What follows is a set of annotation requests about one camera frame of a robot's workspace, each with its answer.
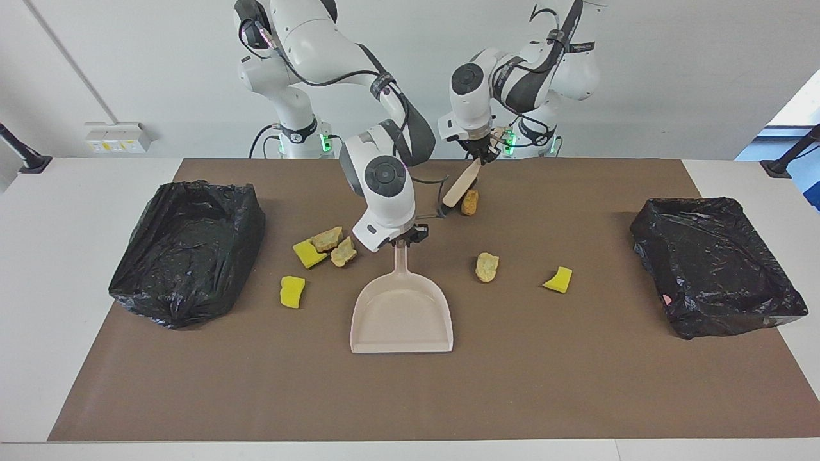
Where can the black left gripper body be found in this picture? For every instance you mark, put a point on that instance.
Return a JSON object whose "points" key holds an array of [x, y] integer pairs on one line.
{"points": [[480, 144]]}

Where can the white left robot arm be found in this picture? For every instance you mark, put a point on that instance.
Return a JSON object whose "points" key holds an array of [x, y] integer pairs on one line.
{"points": [[471, 96]]}

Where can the beige foam chunk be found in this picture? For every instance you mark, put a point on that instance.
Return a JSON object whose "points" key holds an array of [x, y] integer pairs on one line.
{"points": [[327, 239]]}

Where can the pale foam chunk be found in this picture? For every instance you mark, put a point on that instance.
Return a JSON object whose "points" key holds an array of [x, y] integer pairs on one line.
{"points": [[487, 267]]}

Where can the yellow sponge block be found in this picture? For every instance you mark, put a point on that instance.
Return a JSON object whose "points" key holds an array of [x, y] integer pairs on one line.
{"points": [[292, 292]]}

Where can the black clamp stand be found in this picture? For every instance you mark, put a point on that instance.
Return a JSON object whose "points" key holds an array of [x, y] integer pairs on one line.
{"points": [[29, 161], [778, 168]]}

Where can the grey wall conduit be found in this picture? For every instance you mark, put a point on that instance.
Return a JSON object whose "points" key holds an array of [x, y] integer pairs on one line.
{"points": [[70, 59]]}

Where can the beige hand brush black bristles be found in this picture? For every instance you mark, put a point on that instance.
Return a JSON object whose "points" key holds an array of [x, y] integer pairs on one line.
{"points": [[462, 186]]}

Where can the brown bread-like lump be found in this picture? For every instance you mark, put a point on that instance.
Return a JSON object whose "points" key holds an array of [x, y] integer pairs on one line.
{"points": [[472, 203]]}

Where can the brown table mat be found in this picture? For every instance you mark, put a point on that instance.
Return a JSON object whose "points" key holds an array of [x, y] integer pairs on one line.
{"points": [[410, 397]]}

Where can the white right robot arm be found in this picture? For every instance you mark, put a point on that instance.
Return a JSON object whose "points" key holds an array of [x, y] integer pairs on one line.
{"points": [[384, 179]]}

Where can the white wall outlet box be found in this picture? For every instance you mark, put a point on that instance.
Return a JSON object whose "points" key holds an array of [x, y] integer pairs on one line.
{"points": [[112, 137]]}

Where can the black bag-lined bin pink spot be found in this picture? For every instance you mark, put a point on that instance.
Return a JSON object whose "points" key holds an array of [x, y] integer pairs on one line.
{"points": [[711, 269]]}

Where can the yellow sponge green backing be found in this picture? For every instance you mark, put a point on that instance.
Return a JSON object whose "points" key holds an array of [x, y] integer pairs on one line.
{"points": [[307, 256]]}

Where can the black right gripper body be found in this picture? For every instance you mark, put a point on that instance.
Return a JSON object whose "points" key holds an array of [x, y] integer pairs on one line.
{"points": [[418, 232]]}

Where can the orange-beige foam chunk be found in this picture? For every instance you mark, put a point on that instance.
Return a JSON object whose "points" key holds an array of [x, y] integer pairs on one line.
{"points": [[343, 252]]}

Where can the beige plastic dustpan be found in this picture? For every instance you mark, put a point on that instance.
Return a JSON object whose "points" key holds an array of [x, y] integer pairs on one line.
{"points": [[400, 314]]}

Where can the small curved yellow sponge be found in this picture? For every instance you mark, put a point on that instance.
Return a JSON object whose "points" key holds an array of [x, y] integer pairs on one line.
{"points": [[558, 281]]}

